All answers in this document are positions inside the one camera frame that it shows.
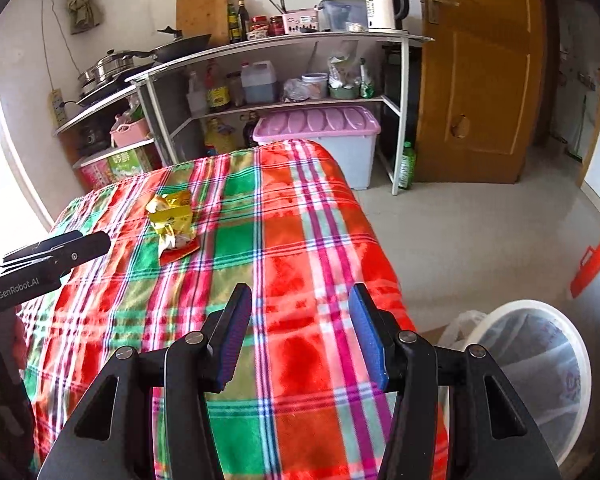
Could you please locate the black rice cooker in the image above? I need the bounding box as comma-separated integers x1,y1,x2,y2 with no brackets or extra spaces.
77,122,113,156

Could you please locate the yellow cooking oil bottle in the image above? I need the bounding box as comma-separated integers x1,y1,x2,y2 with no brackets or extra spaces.
203,117,233,156

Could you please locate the white food bag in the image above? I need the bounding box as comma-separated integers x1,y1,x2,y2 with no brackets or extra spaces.
327,55,361,88

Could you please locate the clear plastic storage container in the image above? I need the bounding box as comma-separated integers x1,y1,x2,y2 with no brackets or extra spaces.
316,0,370,32

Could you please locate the plaid tablecloth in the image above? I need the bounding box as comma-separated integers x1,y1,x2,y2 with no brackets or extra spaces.
20,139,451,480

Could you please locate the yellow label sauce bottle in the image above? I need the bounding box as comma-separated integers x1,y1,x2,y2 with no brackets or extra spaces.
205,62,231,112

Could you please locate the white jerrycan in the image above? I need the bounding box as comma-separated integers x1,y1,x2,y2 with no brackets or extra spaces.
240,60,278,104

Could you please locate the green plastic bottle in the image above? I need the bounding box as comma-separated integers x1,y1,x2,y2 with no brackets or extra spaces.
397,141,417,190

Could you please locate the wall power strip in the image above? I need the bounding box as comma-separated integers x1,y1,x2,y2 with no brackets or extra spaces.
50,89,65,128

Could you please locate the pink lidded storage box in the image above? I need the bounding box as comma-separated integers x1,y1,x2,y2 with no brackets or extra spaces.
252,106,382,190

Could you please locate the glass jar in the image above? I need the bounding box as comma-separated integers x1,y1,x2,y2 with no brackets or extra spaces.
227,71,245,107

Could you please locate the white electric kettle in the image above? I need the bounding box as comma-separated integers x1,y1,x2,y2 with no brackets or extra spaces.
365,0,411,31

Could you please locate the wooden door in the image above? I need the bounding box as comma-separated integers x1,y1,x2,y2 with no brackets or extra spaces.
415,0,548,185

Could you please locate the white trash bin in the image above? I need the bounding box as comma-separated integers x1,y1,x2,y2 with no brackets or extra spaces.
437,300,593,468

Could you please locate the large metal kitchen shelf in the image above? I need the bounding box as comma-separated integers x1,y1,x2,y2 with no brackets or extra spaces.
125,30,436,196

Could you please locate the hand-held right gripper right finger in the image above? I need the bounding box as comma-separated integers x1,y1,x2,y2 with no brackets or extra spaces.
349,284,561,480

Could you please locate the pink plastic basket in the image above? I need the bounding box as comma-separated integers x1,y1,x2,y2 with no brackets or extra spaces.
110,115,151,148

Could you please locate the gold printed snack packet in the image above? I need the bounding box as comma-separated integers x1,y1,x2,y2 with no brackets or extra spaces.
146,190,200,264

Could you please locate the wooden cutting board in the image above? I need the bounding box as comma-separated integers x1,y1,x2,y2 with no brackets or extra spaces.
176,0,230,48

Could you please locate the green carton box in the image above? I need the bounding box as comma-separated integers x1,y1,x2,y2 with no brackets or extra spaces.
107,147,153,181

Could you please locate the clear plastic bottle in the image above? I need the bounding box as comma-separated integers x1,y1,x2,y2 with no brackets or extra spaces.
186,71,208,116

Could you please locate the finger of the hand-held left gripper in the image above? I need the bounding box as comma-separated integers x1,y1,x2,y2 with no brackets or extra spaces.
2,229,84,262
0,232,112,282

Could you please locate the crumpled plastic bag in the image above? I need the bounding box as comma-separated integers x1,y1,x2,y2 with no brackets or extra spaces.
281,78,311,102

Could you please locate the black squat bottle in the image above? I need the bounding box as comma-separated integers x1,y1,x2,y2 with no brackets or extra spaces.
242,112,261,148

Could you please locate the pink utensil holder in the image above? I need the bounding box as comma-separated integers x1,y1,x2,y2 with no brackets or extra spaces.
281,8,320,36

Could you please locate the red plastic dustpan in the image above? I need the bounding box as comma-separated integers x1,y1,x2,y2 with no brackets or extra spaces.
570,234,600,300

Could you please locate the black wok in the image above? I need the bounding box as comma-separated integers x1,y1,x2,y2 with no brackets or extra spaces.
125,26,213,63

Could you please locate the pink yellow carton box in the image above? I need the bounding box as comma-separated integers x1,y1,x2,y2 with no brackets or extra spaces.
80,157,113,191

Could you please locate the white lidded tub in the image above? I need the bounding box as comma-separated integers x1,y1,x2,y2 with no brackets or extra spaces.
301,72,329,100

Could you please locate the metal door handle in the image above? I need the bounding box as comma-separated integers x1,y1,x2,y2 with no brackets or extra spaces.
421,0,460,25

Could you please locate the black induction cooker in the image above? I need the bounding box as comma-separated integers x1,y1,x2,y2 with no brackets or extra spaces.
75,77,137,107

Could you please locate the steel steamer pot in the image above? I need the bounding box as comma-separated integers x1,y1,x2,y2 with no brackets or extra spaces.
77,49,136,88

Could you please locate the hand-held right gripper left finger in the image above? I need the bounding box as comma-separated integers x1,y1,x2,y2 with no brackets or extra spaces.
37,284,254,480

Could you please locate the dark glass bottle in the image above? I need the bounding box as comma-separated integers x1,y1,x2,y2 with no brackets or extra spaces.
236,0,251,43

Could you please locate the small metal kitchen shelf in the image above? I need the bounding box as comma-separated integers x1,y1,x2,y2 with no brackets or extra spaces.
54,82,168,181

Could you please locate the person's left hand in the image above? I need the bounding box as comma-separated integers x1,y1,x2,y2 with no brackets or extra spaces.
0,310,29,373

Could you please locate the small green bottle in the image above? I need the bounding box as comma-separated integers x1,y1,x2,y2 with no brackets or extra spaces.
359,57,376,98

